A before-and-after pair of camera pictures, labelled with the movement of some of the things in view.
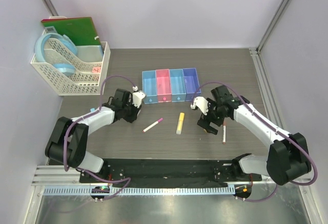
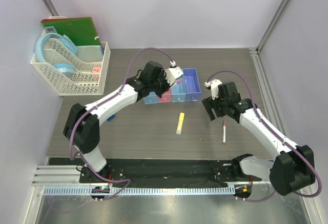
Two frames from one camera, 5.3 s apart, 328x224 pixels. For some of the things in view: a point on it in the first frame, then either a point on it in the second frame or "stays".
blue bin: x=178 y=85 stays
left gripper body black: x=130 y=111 to x=160 y=85
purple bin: x=191 y=83 stays
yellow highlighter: x=181 y=118 stays
